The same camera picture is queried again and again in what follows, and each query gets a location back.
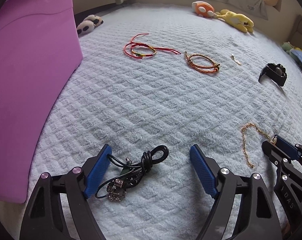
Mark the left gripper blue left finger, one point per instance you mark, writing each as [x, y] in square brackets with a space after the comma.
[94, 170]

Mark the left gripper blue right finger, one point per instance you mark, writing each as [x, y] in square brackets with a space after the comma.
[203, 170]

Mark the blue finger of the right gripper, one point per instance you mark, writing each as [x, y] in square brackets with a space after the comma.
[288, 148]
[273, 153]

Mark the gold chain flower pendant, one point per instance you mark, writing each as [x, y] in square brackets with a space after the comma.
[251, 135]

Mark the black digital wristwatch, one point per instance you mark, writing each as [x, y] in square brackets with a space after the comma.
[276, 72]

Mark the small silver flower charm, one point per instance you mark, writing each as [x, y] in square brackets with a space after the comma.
[235, 60]

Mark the green plush toy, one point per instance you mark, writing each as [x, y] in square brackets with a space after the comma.
[287, 47]

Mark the light blue quilted bedspread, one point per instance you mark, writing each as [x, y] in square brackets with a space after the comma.
[159, 75]

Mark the yellow plush toy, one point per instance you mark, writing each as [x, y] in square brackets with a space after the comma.
[237, 21]

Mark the purple plastic bin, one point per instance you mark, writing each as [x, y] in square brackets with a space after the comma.
[39, 51]

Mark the panda plush toy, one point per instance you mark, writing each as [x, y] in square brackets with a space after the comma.
[89, 24]

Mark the orange white plush toy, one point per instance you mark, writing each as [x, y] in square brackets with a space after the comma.
[203, 9]

